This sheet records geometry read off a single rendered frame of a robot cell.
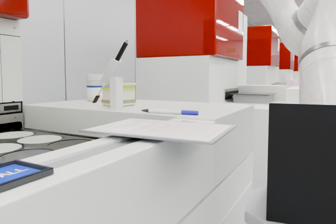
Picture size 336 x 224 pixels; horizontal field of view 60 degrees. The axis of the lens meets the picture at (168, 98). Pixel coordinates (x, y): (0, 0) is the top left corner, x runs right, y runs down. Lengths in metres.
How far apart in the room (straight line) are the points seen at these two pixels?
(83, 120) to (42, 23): 2.22
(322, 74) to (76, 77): 2.80
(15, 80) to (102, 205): 0.71
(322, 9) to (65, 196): 0.61
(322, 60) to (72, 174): 0.49
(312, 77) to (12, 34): 0.81
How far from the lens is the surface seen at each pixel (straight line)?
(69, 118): 0.84
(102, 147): 0.41
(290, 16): 0.82
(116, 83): 0.75
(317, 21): 0.70
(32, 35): 2.89
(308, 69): 0.63
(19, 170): 0.31
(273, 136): 0.49
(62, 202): 0.29
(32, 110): 0.96
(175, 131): 0.44
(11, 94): 0.98
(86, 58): 3.30
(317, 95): 0.57
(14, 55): 0.99
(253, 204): 0.58
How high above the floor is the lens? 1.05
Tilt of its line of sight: 4 degrees down
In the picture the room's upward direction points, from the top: straight up
